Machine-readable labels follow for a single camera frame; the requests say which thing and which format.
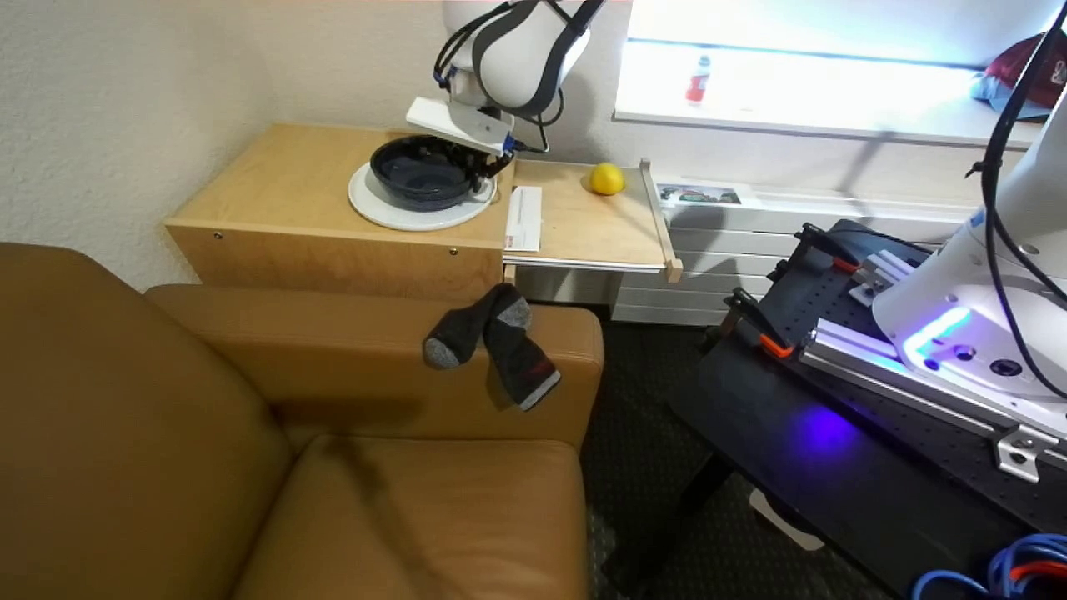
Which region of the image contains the white paper card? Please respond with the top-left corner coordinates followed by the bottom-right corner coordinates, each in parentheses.
top-left (505, 185), bottom-right (548, 254)

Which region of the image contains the red cap hat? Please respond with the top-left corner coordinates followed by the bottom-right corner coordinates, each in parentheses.
top-left (980, 27), bottom-right (1067, 119)

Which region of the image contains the black clamp with orange handle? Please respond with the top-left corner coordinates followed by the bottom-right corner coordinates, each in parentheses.
top-left (719, 286), bottom-right (800, 367)

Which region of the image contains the white wall heater unit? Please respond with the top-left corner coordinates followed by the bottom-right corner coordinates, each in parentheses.
top-left (610, 176), bottom-right (980, 331)

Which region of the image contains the aluminium profile rail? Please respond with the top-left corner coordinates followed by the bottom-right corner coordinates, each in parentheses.
top-left (796, 318), bottom-right (1067, 486)

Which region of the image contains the light wooden side cabinet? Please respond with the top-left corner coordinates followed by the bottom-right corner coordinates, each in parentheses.
top-left (164, 119), bottom-right (519, 307)

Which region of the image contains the wooden pull out table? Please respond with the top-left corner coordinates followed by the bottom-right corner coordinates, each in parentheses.
top-left (501, 156), bottom-right (688, 286)

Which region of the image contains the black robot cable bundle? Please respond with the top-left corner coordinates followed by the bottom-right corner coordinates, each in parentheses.
top-left (965, 0), bottom-right (1067, 398)

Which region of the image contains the dark blue bowl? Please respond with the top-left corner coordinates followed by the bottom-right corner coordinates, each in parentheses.
top-left (368, 135), bottom-right (497, 211)

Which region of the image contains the white round plate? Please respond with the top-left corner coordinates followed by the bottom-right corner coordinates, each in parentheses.
top-left (342, 156), bottom-right (501, 234)

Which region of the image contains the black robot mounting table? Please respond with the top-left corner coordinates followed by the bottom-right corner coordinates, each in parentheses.
top-left (665, 218), bottom-right (1067, 600)

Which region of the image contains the white window sill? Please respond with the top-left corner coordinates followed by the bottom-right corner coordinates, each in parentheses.
top-left (610, 36), bottom-right (1067, 152)

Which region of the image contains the yellow lemon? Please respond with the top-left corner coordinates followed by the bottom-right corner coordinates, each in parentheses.
top-left (586, 162), bottom-right (627, 199)

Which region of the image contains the blue cable coil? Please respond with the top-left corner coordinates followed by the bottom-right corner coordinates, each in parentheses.
top-left (912, 531), bottom-right (1067, 600)

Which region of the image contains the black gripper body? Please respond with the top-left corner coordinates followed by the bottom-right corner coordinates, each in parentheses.
top-left (460, 129), bottom-right (519, 181)

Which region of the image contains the white scrap on floor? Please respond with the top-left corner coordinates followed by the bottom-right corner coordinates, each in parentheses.
top-left (745, 486), bottom-right (828, 556)

